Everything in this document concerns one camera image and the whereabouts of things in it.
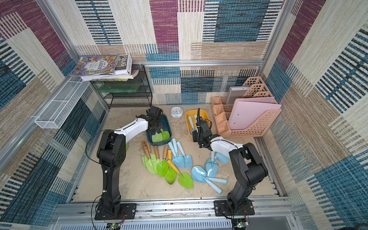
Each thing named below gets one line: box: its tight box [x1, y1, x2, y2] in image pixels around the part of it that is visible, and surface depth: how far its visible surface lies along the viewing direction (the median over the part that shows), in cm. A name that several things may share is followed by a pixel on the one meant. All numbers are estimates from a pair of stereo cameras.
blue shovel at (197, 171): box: [191, 165, 228, 185], surface depth 84 cm
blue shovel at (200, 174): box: [191, 167, 223, 195], surface depth 84 cm
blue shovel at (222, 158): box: [215, 152, 230, 164], surface depth 92 cm
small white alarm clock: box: [170, 105, 184, 119], surface depth 114 cm
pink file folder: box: [228, 96, 282, 131], surface depth 88 cm
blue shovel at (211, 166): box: [204, 150, 219, 178], surface depth 88 cm
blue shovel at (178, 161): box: [168, 141, 185, 169], surface depth 92 cm
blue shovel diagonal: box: [188, 115, 196, 135], surface depth 109 cm
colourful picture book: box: [69, 55, 120, 77], surface depth 83 cm
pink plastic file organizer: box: [211, 96, 282, 138], surface depth 98 cm
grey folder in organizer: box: [227, 85, 251, 105], surface depth 104 cm
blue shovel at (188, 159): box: [176, 141, 193, 169], surface depth 93 cm
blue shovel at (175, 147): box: [172, 138, 184, 158], surface depth 96 cm
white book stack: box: [80, 54, 139, 81], surface depth 83 cm
